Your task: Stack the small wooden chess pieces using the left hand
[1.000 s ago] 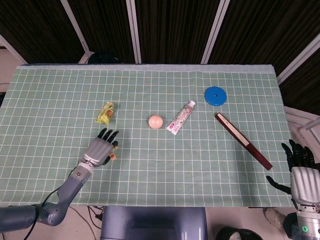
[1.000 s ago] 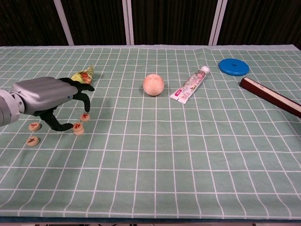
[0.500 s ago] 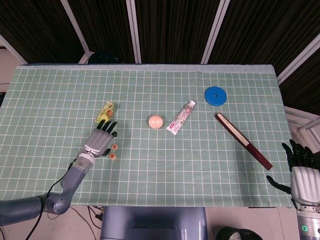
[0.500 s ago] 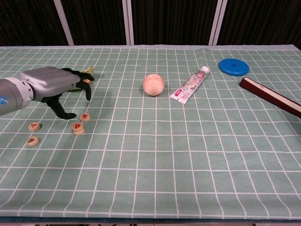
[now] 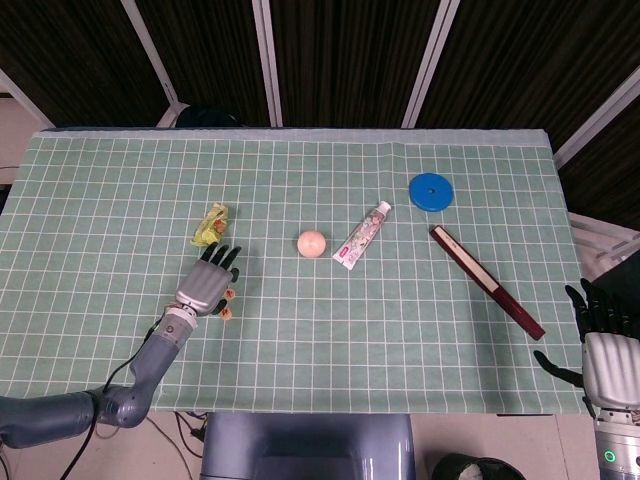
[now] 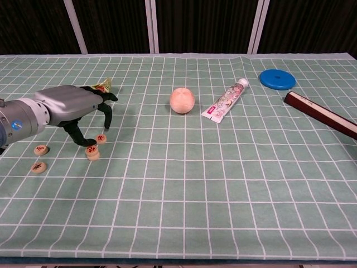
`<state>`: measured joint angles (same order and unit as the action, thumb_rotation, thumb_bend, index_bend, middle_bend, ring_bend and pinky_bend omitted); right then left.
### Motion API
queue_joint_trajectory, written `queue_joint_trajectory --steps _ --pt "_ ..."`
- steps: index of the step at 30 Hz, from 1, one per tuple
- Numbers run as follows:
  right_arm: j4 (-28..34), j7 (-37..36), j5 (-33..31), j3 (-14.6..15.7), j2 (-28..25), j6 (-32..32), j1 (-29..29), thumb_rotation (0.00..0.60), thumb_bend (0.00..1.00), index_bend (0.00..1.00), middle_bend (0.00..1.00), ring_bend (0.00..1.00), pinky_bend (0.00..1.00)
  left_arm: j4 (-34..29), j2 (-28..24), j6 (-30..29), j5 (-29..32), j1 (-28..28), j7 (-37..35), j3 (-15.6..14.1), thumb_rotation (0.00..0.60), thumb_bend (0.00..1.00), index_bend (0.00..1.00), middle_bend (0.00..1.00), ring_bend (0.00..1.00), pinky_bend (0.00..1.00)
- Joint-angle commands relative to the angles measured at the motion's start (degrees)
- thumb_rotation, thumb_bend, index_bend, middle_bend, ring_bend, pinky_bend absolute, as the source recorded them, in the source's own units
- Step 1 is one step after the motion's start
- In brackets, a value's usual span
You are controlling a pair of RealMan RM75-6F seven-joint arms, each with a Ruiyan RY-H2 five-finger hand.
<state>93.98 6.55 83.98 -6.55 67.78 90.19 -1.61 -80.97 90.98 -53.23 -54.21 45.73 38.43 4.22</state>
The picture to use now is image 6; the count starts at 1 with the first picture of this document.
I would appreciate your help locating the white partition frame post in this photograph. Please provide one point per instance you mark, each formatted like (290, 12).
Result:
(154, 28)
(258, 28)
(75, 28)

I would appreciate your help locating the peach coloured ball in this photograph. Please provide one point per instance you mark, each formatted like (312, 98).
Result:
(182, 101)

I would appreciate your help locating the green white-grid tablecloth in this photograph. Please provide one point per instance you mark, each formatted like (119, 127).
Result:
(195, 181)

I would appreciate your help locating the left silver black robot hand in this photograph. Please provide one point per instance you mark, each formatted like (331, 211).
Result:
(69, 103)

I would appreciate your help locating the wooden chess piece black character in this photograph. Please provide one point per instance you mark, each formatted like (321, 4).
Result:
(38, 167)

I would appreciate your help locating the wooden chess piece red character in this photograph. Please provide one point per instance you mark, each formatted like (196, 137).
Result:
(94, 158)
(101, 139)
(40, 150)
(91, 150)

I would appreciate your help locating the blue round disc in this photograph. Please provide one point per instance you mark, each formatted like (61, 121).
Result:
(277, 79)

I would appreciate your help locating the green yellow snack packet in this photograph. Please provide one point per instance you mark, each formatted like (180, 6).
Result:
(103, 86)

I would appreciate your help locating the dark red long box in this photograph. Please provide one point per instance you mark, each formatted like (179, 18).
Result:
(320, 113)

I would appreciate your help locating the floral white toothpaste tube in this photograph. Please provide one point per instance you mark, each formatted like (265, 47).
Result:
(226, 103)

